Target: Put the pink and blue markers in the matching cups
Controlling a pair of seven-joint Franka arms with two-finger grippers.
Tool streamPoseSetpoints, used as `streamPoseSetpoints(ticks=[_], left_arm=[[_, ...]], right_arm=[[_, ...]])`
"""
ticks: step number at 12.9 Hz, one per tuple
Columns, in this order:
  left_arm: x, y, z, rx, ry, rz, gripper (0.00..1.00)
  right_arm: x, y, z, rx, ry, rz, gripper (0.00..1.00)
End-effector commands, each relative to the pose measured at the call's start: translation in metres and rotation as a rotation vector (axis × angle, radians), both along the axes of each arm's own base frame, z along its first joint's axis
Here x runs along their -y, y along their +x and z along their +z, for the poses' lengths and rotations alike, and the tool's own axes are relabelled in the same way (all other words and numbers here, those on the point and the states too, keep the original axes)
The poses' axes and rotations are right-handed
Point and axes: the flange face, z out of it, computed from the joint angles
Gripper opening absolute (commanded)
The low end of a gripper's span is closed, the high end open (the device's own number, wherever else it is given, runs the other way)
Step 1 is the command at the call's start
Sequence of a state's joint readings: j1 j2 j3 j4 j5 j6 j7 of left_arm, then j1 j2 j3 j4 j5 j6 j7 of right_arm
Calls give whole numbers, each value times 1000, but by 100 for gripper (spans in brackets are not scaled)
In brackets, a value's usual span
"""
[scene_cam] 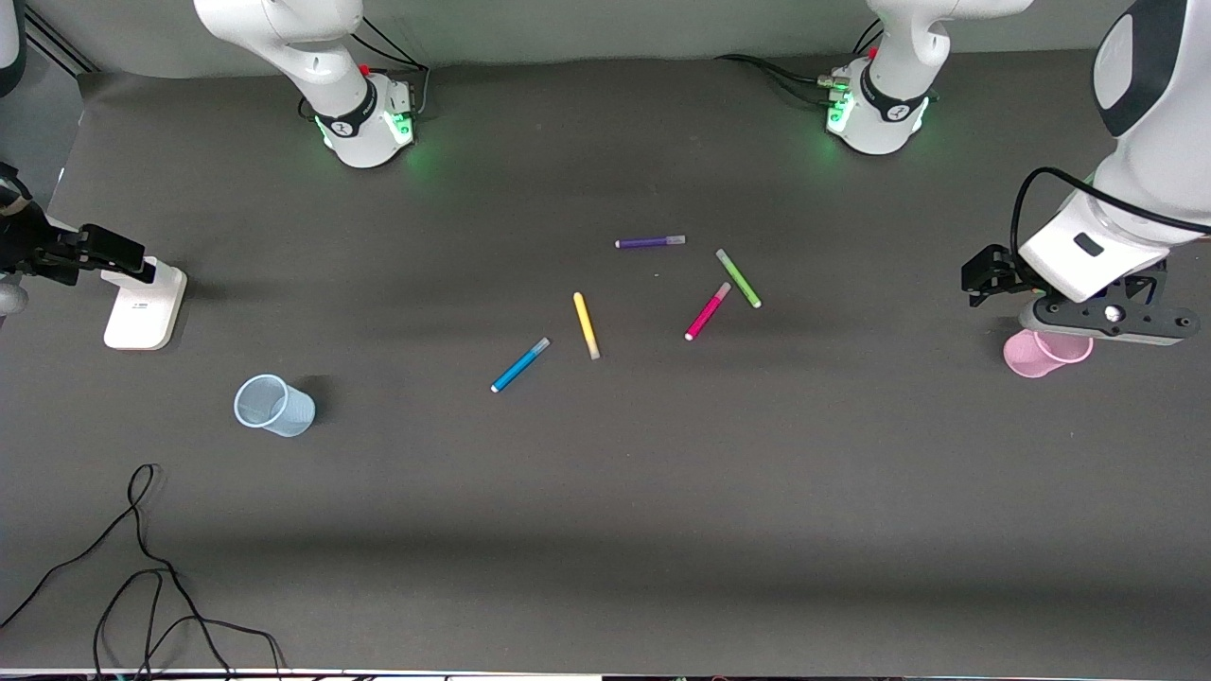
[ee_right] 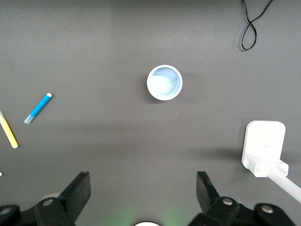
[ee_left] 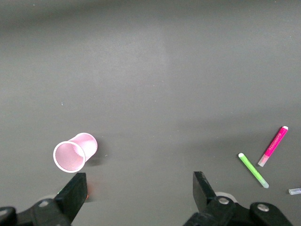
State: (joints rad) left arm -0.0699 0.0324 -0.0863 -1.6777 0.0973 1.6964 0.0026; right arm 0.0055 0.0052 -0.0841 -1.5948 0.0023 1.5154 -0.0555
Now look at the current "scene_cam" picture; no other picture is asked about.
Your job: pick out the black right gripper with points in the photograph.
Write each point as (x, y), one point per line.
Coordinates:
(38, 248)

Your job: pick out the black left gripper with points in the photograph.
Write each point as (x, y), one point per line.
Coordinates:
(999, 270)

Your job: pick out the green marker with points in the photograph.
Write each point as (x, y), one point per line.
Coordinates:
(739, 279)

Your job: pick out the blue marker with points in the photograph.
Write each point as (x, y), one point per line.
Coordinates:
(519, 365)

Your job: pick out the pink marker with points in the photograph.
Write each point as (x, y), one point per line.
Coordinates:
(708, 311)

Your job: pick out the purple marker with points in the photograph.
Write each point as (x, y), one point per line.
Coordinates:
(648, 242)

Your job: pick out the translucent pink plastic cup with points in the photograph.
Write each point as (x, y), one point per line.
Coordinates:
(1041, 359)

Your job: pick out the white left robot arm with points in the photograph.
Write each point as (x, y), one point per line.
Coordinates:
(1156, 142)

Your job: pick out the yellow marker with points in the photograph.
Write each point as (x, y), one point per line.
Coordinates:
(587, 325)

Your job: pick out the translucent blue plastic cup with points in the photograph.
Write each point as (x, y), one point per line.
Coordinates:
(276, 409)

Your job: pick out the white plastic stand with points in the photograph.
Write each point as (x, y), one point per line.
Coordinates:
(144, 310)

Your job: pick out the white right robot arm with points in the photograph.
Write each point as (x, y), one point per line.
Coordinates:
(352, 113)

